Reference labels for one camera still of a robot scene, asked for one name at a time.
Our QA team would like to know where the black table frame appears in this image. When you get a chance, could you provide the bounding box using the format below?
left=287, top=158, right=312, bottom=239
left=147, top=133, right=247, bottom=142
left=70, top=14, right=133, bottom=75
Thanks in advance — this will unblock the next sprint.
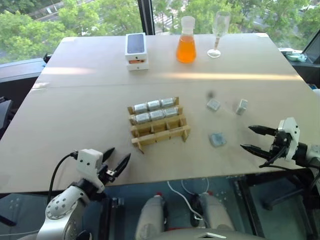
left=224, top=167, right=320, bottom=240

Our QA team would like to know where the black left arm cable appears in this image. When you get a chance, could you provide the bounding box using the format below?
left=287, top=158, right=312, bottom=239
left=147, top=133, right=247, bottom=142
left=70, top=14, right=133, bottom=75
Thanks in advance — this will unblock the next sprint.
left=47, top=150, right=79, bottom=204

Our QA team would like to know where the grey rounded shape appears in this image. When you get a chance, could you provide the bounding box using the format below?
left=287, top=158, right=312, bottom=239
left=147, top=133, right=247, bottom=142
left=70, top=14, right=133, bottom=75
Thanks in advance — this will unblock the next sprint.
left=134, top=193, right=168, bottom=240
left=196, top=191, right=236, bottom=231

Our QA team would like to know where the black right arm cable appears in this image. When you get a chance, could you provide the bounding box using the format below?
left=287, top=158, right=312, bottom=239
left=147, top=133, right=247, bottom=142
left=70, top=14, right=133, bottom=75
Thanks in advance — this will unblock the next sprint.
left=258, top=147, right=320, bottom=197

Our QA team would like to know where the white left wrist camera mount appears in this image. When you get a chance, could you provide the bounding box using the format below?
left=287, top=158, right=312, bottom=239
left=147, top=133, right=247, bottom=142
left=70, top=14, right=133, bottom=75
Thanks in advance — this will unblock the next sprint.
left=75, top=148, right=105, bottom=194

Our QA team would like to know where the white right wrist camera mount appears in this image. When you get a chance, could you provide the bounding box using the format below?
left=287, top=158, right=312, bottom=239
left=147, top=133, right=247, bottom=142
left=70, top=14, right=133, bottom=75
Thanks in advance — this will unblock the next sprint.
left=277, top=116, right=300, bottom=162

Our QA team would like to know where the clear champagne glass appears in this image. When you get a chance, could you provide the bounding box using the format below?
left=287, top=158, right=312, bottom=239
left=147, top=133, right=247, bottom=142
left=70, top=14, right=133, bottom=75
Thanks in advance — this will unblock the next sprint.
left=206, top=10, right=232, bottom=59

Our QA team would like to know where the teal and white object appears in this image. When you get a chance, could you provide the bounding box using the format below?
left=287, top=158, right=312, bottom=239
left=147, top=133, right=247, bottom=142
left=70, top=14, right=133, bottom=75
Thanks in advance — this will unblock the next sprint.
left=284, top=48, right=308, bottom=62

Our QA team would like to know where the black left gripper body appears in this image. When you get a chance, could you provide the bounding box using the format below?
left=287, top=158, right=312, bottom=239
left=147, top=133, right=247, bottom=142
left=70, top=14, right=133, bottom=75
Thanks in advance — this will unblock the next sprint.
left=98, top=161, right=119, bottom=186

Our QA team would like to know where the black window frame post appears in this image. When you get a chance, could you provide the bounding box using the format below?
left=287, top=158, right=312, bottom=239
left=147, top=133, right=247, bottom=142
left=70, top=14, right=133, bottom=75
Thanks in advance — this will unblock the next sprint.
left=137, top=0, right=157, bottom=35

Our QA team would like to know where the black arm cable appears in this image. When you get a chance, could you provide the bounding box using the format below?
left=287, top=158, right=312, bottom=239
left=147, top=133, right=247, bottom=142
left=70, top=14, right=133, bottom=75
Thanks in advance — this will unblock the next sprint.
left=47, top=150, right=79, bottom=204
left=258, top=147, right=320, bottom=197

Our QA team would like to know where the silver robot torso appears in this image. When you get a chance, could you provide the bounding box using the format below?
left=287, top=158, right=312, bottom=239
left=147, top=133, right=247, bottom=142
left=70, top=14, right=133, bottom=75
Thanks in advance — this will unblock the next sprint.
left=149, top=224, right=257, bottom=240

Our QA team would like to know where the flask with orange liquid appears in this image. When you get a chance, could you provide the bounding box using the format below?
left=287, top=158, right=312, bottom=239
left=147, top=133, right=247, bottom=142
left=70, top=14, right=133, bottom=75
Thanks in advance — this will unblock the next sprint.
left=175, top=15, right=198, bottom=64

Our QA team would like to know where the wooden slotted rack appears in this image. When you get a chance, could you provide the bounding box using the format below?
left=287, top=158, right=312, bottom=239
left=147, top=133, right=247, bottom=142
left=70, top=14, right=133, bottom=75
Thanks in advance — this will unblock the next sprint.
left=127, top=96, right=192, bottom=155

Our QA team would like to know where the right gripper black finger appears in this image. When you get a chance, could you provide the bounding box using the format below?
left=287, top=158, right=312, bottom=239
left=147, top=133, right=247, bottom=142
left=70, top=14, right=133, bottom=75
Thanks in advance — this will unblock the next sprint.
left=247, top=124, right=278, bottom=137
left=240, top=143, right=273, bottom=160

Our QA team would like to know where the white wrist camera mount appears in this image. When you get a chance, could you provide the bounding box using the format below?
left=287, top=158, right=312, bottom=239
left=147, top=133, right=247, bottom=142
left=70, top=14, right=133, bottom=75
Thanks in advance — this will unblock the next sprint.
left=75, top=148, right=105, bottom=194
left=277, top=116, right=300, bottom=162

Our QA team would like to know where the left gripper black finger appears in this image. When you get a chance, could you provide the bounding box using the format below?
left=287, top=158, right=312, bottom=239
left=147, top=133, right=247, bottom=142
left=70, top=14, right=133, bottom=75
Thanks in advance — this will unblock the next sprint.
left=113, top=152, right=132, bottom=177
left=102, top=147, right=116, bottom=163

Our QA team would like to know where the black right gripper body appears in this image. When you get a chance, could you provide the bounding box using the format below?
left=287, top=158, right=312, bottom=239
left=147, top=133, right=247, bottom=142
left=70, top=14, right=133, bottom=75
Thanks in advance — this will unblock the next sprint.
left=269, top=129, right=292, bottom=161

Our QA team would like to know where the white phone box black print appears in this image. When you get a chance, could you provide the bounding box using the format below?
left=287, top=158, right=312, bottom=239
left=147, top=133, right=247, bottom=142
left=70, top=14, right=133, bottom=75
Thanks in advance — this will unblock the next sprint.
left=124, top=32, right=148, bottom=61

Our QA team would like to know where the dark angled window frame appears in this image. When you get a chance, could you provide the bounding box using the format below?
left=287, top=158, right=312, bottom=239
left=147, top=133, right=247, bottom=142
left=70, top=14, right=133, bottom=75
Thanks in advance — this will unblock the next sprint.
left=301, top=31, right=320, bottom=65

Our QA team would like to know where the white floor cable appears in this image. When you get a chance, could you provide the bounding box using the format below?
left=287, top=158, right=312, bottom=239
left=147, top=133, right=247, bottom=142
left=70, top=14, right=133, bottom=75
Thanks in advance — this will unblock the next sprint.
left=166, top=177, right=211, bottom=221

